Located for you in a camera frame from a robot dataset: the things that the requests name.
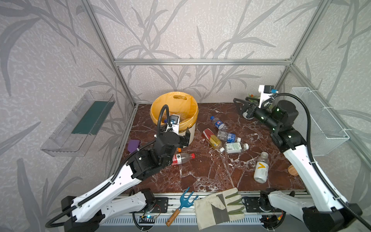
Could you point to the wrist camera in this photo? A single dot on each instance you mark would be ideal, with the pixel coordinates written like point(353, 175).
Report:
point(175, 122)
point(266, 91)

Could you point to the white pot with plant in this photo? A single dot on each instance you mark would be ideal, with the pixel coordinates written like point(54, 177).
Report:
point(255, 98)

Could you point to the white wire mesh basket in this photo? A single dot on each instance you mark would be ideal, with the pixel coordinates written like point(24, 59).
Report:
point(326, 132)

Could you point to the right arm base wiring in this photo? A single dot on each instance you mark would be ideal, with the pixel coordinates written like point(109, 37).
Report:
point(271, 219)

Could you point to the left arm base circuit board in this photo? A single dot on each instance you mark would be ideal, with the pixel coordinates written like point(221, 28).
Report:
point(149, 219)

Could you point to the white jar yellow V label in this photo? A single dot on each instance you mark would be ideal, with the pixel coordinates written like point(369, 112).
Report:
point(261, 172)

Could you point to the clear wall shelf green mat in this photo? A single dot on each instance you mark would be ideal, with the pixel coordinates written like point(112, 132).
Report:
point(76, 133)

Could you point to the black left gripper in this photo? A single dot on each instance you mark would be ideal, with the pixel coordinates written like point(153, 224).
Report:
point(179, 137)

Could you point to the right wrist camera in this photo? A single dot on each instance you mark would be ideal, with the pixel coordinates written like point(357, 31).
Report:
point(266, 91)

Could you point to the small tan round object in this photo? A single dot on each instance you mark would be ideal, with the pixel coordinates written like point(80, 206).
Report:
point(292, 171)

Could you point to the small Pepsi bottle blue cap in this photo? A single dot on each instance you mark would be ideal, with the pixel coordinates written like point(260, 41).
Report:
point(220, 125)

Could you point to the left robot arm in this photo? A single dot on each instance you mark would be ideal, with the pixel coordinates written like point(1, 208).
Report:
point(87, 212)

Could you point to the red label bottle red cap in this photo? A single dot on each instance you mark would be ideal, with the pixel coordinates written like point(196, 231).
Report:
point(182, 158)

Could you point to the beige work glove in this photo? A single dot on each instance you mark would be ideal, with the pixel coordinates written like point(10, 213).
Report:
point(218, 208)

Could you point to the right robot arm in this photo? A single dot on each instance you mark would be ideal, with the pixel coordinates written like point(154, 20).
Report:
point(328, 210)

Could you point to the red yellow drink can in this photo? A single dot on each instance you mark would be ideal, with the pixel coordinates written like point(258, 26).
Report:
point(212, 139)

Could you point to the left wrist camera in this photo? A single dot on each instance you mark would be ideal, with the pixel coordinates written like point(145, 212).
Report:
point(175, 122)

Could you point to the teal garden hand rake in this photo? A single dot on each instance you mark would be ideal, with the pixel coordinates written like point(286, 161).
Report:
point(185, 202)

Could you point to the purple spatula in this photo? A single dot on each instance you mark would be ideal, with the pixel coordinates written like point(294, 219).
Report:
point(133, 145)

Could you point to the clear bottle blue label white cap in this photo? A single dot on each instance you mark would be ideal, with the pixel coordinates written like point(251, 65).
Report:
point(228, 137)

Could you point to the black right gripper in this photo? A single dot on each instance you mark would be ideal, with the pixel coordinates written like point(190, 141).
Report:
point(252, 108)

